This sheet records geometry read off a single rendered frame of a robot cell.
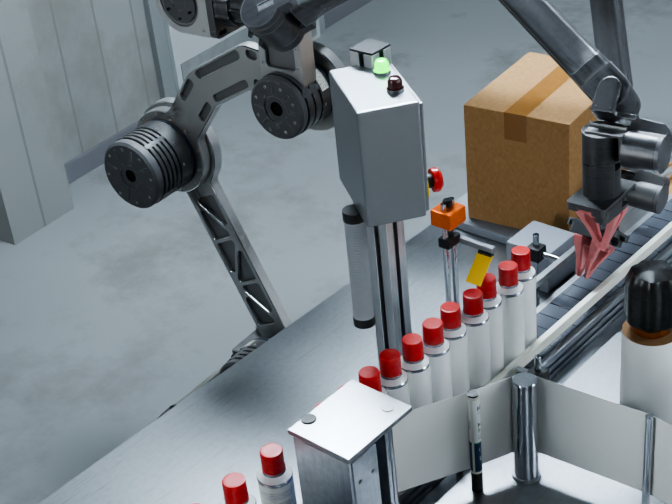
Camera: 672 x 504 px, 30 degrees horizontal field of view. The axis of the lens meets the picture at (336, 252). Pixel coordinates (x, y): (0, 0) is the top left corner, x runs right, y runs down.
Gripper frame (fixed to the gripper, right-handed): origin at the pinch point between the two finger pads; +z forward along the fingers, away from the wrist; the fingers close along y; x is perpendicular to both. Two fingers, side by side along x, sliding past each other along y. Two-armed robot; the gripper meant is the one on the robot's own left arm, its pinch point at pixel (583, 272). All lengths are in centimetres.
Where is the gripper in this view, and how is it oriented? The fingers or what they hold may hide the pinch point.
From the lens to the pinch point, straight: 238.5
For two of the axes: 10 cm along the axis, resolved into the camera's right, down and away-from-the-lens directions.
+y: 7.6, 2.6, -6.0
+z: -3.2, 9.5, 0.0
